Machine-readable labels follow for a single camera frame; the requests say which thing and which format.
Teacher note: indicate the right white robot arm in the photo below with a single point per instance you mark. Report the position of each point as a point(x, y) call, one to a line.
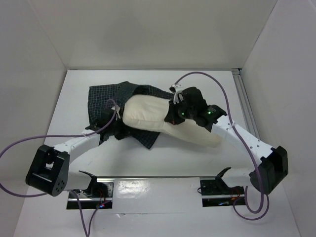
point(271, 163)

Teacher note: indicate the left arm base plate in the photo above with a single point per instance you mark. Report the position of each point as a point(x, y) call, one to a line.
point(100, 194)

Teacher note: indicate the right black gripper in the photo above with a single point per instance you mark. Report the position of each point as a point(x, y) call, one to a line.
point(171, 114)

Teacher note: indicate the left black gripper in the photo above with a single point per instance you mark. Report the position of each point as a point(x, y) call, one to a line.
point(125, 131)

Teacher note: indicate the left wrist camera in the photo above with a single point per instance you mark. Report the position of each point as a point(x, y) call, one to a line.
point(119, 111)

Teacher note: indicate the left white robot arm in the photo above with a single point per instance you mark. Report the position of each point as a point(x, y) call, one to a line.
point(49, 171)

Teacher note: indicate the aluminium rail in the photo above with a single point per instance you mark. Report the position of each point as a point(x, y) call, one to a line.
point(245, 104)

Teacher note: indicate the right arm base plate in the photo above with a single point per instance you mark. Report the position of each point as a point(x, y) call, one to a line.
point(216, 193)

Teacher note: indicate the cream pillow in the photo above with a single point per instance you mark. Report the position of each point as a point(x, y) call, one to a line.
point(147, 113)

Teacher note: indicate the dark checked pillowcase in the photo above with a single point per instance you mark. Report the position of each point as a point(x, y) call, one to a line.
point(99, 95)

